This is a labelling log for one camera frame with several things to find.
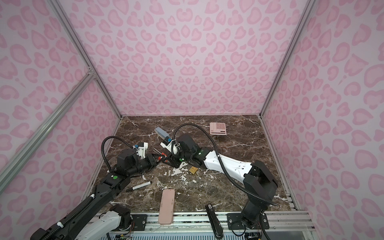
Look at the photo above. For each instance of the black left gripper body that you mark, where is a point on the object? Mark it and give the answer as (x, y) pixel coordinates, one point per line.
(147, 164)

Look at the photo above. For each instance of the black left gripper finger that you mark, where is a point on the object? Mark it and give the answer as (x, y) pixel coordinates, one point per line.
(158, 157)
(165, 161)

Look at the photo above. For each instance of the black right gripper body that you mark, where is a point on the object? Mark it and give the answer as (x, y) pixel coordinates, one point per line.
(177, 160)

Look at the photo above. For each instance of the brass padlock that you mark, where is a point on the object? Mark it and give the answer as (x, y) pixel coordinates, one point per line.
(193, 170)

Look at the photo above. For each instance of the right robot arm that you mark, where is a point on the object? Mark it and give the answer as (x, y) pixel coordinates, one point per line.
(254, 179)

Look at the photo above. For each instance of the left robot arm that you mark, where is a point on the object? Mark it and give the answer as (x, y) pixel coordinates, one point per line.
(129, 164)

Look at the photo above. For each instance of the grey blue stapler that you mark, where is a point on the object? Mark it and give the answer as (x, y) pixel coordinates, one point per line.
(162, 134)

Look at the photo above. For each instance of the black white marker pen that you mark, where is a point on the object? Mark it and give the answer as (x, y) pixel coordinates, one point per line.
(139, 186)

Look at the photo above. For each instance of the pink desk calculator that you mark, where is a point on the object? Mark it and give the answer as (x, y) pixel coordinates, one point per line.
(218, 129)

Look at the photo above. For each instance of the pink pencil case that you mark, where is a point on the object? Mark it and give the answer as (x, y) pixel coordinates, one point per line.
(166, 212)

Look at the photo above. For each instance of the black stapler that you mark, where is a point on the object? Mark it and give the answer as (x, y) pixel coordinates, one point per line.
(214, 221)

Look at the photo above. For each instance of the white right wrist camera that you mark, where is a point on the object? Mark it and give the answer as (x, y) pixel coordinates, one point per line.
(171, 146)

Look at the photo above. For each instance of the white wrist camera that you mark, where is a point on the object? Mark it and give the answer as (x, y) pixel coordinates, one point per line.
(171, 146)
(141, 149)

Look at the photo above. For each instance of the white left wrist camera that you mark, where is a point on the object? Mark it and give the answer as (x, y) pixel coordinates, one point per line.
(141, 149)

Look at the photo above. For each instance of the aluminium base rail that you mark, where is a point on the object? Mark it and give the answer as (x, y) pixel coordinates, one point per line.
(284, 225)

